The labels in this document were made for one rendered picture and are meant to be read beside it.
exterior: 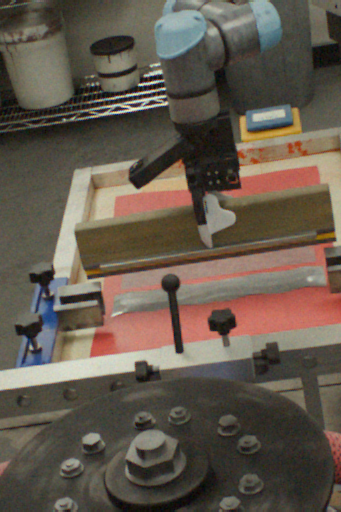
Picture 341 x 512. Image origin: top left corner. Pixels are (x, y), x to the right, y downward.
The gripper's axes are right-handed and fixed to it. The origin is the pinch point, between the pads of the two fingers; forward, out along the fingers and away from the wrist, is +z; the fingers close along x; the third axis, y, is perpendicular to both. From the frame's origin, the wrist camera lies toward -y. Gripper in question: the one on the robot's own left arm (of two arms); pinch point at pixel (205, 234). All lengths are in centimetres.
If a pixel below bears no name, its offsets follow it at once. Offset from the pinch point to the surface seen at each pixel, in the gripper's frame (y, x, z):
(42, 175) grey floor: -90, 291, 109
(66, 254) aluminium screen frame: -27.1, 19.8, 9.8
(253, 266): 6.1, 11.5, 13.4
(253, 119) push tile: 8, 74, 12
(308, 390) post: 11, 73, 84
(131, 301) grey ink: -14.9, 4.6, 12.8
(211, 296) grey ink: -1.2, 2.7, 13.0
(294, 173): 15, 47, 14
